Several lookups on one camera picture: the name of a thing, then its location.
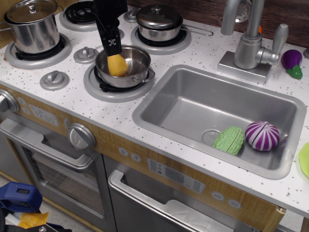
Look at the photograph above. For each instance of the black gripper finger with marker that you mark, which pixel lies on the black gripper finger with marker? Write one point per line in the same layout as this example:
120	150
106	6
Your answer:
111	41

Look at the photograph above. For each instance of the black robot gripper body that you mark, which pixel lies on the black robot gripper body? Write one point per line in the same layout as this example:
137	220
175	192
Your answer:
106	14

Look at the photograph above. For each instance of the yellow toy corn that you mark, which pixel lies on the yellow toy corn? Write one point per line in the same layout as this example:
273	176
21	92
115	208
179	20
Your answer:
117	65

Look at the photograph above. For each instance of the grey stove knob centre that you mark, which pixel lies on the grey stove knob centre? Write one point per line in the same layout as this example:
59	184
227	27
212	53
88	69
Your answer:
121	34

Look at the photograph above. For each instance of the grey stove knob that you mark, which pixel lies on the grey stove knob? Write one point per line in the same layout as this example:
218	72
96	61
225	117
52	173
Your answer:
131	15
55	80
121	34
85	55

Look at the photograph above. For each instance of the grey stove knob back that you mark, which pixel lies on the grey stove knob back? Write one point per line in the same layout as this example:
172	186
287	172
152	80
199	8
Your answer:
131	15

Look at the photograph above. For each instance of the grey stove knob middle left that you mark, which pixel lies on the grey stove knob middle left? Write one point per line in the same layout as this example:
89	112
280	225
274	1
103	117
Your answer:
85	55

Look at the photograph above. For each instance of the open steel pan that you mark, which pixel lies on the open steel pan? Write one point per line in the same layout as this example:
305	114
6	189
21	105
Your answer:
138	61

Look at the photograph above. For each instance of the front left stove burner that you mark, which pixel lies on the front left stove burner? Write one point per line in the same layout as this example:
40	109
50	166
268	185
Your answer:
12	59

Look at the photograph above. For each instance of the stove burner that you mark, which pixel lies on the stove burner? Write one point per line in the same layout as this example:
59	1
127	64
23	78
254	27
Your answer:
103	92
181	42
12	59

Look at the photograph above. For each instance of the front right stove burner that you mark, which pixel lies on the front right stove burner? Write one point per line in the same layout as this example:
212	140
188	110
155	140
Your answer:
103	92

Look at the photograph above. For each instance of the back right stove burner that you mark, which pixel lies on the back right stove burner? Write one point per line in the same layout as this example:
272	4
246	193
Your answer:
181	42

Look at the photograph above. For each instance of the grey stove knob front left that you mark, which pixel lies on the grey stove knob front left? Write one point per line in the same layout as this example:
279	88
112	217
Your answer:
55	80

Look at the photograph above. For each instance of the back left coil burner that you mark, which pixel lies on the back left coil burner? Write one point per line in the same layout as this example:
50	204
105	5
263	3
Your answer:
78	17

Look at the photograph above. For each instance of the lidded steel saucepan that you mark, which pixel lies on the lidded steel saucepan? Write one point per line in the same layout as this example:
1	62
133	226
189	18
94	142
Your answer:
161	23

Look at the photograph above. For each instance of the tall steel stock pot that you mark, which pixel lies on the tall steel stock pot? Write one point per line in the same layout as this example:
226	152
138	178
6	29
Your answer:
33	25

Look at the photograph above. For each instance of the silver oven dial right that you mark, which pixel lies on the silver oven dial right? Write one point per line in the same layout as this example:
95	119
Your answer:
80	137

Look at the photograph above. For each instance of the silver oven dial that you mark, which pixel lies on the silver oven dial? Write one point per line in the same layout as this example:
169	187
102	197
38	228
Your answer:
80	137
7	102

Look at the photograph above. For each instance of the silver oven dial left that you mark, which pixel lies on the silver oven dial left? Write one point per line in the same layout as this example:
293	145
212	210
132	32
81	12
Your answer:
7	102

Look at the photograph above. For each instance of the silver slotted ladle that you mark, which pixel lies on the silver slotted ladle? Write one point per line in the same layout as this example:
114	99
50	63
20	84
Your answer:
243	11

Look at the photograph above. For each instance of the silver toy faucet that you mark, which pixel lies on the silver toy faucet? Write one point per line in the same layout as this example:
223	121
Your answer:
251	61

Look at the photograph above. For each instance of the toy oven door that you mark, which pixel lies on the toy oven door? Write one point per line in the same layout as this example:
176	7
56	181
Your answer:
73	180

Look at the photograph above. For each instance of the green toy bitter gourd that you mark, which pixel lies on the green toy bitter gourd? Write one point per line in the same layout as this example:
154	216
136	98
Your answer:
230	140

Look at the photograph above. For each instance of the toy dishwasher door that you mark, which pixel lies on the toy dishwasher door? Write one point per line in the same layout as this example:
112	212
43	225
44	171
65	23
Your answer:
142	204

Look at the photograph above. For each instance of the grey toy sink basin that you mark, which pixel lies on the grey toy sink basin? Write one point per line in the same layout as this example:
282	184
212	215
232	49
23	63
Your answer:
193	107

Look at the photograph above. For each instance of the purple striped toy onion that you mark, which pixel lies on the purple striped toy onion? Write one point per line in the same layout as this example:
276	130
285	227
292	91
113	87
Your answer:
262	136

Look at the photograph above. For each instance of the purple toy eggplant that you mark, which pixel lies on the purple toy eggplant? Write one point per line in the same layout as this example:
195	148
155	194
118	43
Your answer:
291	61

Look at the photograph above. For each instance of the blue clamp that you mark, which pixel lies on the blue clamp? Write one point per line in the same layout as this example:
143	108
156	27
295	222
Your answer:
19	197

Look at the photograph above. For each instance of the yellow tape piece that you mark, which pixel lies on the yellow tape piece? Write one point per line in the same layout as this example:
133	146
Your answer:
29	220

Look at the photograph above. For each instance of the light green plate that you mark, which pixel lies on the light green plate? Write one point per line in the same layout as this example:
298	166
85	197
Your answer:
304	159

